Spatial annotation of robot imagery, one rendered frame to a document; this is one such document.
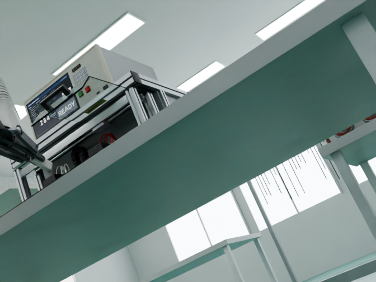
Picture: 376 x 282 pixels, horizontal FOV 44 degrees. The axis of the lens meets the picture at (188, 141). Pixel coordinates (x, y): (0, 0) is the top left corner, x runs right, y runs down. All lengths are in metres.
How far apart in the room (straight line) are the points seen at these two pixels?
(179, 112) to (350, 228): 6.76
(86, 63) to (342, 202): 6.31
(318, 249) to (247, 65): 6.95
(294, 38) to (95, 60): 0.99
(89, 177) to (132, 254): 8.30
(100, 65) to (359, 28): 1.06
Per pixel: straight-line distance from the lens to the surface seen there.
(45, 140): 1.92
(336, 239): 7.82
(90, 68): 1.85
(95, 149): 1.66
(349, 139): 2.36
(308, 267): 7.99
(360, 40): 1.04
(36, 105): 2.03
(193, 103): 1.10
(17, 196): 2.68
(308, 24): 1.04
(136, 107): 1.62
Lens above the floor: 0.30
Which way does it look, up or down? 18 degrees up
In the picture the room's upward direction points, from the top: 23 degrees counter-clockwise
